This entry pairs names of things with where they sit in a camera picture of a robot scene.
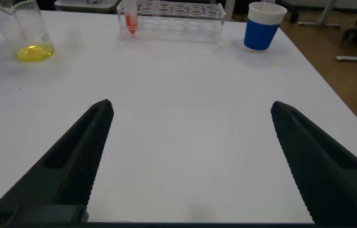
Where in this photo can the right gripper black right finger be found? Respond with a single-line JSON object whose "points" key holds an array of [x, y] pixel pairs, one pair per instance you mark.
{"points": [[330, 177]]}

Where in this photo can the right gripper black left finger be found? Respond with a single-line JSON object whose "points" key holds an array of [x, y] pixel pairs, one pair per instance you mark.
{"points": [[67, 171]]}

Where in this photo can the clear glass beaker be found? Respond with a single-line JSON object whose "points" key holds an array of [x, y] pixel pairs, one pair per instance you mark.
{"points": [[34, 52]]}

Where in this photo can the red pigment test tube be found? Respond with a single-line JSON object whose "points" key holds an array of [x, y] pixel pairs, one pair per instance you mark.
{"points": [[131, 22]]}

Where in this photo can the clear plastic test tube rack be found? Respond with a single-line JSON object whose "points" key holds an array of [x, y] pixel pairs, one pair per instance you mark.
{"points": [[178, 28]]}

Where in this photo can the long white desk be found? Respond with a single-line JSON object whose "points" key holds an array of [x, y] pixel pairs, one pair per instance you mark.
{"points": [[355, 58]]}

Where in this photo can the blue white paper cup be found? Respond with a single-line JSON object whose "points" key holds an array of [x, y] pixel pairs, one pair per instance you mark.
{"points": [[260, 35]]}

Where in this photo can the black display stand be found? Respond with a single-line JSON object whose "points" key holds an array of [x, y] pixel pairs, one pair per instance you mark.
{"points": [[290, 12]]}

